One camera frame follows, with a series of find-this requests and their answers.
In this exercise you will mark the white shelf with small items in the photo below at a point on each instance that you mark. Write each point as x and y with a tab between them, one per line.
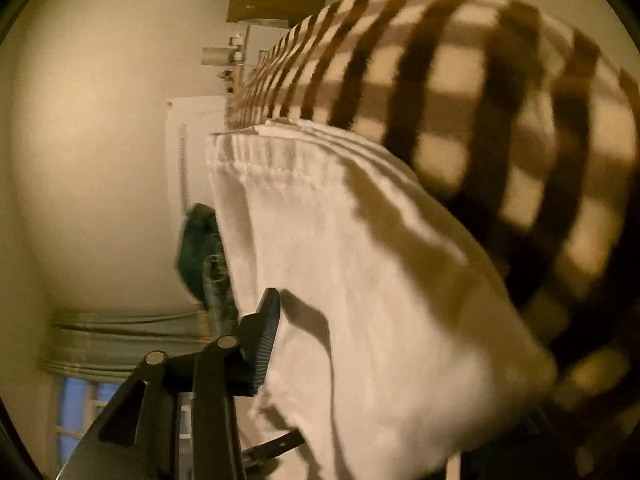
230	52

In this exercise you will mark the white wall poster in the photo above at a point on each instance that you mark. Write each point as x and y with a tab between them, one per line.
192	150

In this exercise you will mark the brown checked blanket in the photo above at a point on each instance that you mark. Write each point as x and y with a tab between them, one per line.
475	110

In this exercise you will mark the white towel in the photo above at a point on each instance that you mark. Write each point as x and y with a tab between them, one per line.
375	310

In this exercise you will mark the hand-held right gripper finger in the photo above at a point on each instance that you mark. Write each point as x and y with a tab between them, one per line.
272	447
264	340

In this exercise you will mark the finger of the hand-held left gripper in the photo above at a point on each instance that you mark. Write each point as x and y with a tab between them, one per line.
215	280

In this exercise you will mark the grey window blind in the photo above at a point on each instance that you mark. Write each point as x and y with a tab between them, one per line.
125	340

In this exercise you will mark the window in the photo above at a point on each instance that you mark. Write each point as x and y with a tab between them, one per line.
75	420

